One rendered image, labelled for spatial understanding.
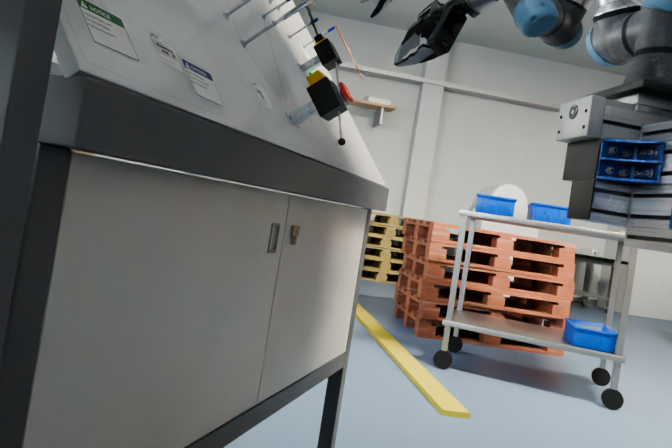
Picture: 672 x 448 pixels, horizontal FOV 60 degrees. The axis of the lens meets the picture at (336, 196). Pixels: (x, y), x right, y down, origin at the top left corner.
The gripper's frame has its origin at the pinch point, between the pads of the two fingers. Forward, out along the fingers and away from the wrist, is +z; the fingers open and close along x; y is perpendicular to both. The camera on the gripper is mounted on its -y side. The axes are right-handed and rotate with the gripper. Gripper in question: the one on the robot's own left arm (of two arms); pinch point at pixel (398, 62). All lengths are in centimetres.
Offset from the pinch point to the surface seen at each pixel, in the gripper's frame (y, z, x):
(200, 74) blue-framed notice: -54, -1, 36
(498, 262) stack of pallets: 172, 123, -223
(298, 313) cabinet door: -46, 36, -12
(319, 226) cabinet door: -30.8, 26.5, -6.5
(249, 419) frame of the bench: -70, 40, -10
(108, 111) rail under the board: -77, -7, 42
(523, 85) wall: 655, 156, -380
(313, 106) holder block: -30.5, 5.1, 14.7
